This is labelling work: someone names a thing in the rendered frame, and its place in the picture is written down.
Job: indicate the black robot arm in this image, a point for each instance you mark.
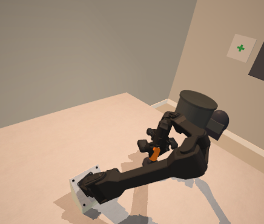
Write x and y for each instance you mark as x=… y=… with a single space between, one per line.
x=188 y=161

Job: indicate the orange knob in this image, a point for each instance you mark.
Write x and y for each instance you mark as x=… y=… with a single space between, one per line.
x=155 y=154

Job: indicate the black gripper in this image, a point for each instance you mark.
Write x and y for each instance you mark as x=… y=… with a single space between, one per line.
x=161 y=142

